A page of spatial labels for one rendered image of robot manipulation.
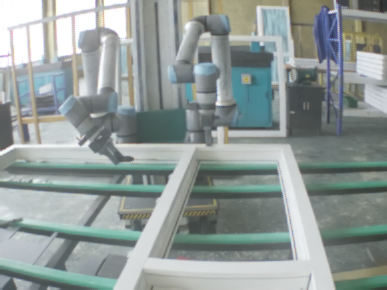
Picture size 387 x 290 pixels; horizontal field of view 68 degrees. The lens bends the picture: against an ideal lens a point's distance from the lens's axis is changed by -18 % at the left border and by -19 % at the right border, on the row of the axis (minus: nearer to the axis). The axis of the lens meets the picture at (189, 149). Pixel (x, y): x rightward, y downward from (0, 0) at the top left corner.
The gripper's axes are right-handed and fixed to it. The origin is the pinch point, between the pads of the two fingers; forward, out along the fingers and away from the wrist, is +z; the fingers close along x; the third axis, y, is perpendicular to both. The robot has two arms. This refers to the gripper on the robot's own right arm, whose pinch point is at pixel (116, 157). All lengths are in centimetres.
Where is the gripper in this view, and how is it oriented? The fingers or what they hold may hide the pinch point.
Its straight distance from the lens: 147.2
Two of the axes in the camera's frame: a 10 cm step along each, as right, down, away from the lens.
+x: 1.4, -4.8, 8.7
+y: 7.4, -5.3, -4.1
